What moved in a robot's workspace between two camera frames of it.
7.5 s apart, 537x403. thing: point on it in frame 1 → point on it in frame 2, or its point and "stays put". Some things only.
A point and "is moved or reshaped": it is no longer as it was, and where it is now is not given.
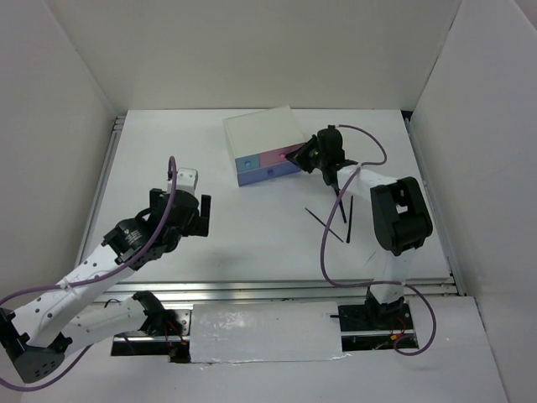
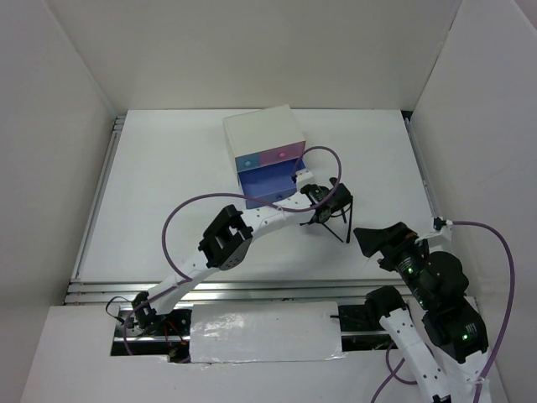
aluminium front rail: x=267 y=291 stays put
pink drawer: x=277 y=156 stays put
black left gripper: x=202 y=225 → x=308 y=223
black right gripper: x=299 y=156 → x=371 y=238
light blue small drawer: x=247 y=163 stays put
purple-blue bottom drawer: x=266 y=173 is moved or reshaped
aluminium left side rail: x=118 y=123 stays put
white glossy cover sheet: x=228 y=332 stays put
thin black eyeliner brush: x=330 y=230 stays put
